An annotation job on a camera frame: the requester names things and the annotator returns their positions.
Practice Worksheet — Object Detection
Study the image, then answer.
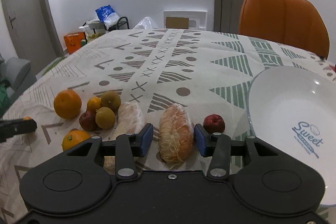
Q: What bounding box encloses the green lime back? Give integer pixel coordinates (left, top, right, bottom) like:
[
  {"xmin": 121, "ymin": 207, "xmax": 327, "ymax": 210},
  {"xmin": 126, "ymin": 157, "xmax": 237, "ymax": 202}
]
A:
[{"xmin": 101, "ymin": 91, "xmax": 121, "ymax": 112}]

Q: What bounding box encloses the black metal rack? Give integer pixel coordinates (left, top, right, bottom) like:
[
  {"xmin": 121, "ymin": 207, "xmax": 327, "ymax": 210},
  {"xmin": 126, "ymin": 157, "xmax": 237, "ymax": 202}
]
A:
[{"xmin": 107, "ymin": 16, "xmax": 130, "ymax": 32}]

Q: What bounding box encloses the patterned tablecloth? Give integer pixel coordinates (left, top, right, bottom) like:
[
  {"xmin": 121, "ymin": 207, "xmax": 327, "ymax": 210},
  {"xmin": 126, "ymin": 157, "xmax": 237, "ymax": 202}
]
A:
[{"xmin": 1, "ymin": 29, "xmax": 335, "ymax": 223}]

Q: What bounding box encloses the orange leather chair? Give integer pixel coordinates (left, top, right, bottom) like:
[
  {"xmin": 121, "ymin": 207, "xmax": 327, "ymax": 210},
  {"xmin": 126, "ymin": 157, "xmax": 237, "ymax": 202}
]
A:
[{"xmin": 238, "ymin": 0, "xmax": 330, "ymax": 58}]

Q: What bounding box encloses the small mandarin orange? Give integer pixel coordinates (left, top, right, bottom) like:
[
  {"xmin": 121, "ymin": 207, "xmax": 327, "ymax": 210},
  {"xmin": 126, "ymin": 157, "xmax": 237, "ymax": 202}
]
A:
[{"xmin": 87, "ymin": 97, "xmax": 102, "ymax": 113}]

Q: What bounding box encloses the clear plastic bag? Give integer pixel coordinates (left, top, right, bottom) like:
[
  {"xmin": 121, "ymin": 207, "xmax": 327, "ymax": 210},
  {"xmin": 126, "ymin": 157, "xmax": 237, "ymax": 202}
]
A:
[{"xmin": 133, "ymin": 16, "xmax": 158, "ymax": 30}]

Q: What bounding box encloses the blue white plastic bag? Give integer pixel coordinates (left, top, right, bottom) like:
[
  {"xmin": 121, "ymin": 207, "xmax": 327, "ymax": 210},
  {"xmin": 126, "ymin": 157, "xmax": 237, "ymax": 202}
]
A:
[{"xmin": 95, "ymin": 5, "xmax": 120, "ymax": 29}]

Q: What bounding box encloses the peeled pomelo piece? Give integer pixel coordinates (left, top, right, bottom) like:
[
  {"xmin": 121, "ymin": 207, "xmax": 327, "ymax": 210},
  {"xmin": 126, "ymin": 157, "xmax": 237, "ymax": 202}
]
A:
[
  {"xmin": 104, "ymin": 102, "xmax": 146, "ymax": 171},
  {"xmin": 158, "ymin": 103, "xmax": 194, "ymax": 164}
]

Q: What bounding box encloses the white foam packaging frame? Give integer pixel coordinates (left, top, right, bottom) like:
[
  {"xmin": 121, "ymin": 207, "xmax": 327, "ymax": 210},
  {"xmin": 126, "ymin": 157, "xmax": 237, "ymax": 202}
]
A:
[{"xmin": 163, "ymin": 10, "xmax": 207, "ymax": 30}]

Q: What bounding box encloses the green lime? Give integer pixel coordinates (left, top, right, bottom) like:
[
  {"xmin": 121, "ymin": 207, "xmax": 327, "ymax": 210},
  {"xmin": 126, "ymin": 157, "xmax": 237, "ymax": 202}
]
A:
[
  {"xmin": 101, "ymin": 91, "xmax": 121, "ymax": 112},
  {"xmin": 96, "ymin": 107, "xmax": 116, "ymax": 130}
]

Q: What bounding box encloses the white bakery plate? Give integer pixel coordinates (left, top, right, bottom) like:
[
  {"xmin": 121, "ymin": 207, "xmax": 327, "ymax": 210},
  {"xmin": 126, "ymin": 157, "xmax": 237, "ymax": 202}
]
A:
[{"xmin": 247, "ymin": 67, "xmax": 335, "ymax": 207}]

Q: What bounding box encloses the large orange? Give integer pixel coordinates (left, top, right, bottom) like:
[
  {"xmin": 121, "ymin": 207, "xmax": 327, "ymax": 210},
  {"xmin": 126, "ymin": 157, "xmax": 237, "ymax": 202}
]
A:
[
  {"xmin": 54, "ymin": 89, "xmax": 82, "ymax": 120},
  {"xmin": 62, "ymin": 129, "xmax": 91, "ymax": 151}
]

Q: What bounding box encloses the orange box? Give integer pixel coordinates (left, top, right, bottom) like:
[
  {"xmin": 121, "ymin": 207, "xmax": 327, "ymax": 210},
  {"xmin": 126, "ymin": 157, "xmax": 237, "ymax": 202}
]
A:
[{"xmin": 63, "ymin": 32, "xmax": 85, "ymax": 54}]

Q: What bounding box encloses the green lime front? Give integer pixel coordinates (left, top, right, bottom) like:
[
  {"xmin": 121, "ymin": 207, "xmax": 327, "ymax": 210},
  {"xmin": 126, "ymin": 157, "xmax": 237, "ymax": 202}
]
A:
[{"xmin": 96, "ymin": 107, "xmax": 116, "ymax": 130}]

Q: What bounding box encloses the grey door left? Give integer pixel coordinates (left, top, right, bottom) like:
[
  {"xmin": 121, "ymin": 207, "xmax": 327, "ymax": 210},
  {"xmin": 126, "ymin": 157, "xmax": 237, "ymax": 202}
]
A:
[{"xmin": 2, "ymin": 0, "xmax": 64, "ymax": 75}]

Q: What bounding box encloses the lone red apple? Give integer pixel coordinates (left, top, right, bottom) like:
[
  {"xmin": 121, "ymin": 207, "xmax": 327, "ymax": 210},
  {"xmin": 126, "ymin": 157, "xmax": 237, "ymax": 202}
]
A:
[{"xmin": 203, "ymin": 114, "xmax": 226, "ymax": 134}]

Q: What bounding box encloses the grey cushion seat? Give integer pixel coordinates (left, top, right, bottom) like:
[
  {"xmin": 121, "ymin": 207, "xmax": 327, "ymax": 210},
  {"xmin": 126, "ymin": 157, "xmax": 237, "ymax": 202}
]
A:
[{"xmin": 1, "ymin": 57, "xmax": 31, "ymax": 91}]

